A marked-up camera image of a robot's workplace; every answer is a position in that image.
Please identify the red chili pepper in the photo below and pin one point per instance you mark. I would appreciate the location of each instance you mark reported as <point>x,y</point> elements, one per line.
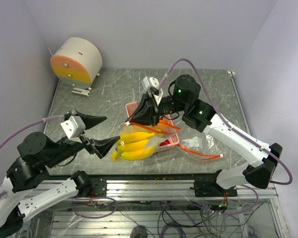
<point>165,143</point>

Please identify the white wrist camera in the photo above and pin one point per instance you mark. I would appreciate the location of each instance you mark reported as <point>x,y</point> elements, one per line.
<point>151,86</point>
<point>74,127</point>

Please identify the yellow banana bunch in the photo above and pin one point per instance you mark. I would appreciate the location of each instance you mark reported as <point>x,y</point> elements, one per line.
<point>136,145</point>

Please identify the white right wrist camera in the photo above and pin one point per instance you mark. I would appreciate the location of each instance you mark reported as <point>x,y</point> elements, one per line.
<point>151,86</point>

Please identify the small white bracket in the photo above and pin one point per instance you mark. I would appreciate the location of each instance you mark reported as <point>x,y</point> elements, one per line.
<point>81,92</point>

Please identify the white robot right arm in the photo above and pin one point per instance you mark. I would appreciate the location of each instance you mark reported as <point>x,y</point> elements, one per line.
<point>261,158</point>

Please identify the clear zip bag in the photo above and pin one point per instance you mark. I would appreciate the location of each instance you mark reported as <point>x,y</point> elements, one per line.
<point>194,148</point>
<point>167,129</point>

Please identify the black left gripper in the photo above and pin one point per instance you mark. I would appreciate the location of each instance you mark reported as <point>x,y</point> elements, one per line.
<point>102,146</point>

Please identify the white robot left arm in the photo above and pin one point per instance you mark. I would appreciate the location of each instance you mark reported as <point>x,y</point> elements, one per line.
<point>38,153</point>

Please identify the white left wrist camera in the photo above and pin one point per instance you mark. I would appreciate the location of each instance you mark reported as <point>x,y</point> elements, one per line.
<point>74,127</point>

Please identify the round cream drawer box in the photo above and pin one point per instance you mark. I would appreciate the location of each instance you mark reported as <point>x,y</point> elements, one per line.
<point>77,62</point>

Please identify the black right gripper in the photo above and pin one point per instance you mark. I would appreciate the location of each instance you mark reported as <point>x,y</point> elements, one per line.
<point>148,116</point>

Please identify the aluminium rail frame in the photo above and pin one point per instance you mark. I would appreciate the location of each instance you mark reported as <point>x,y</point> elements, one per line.
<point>166,208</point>

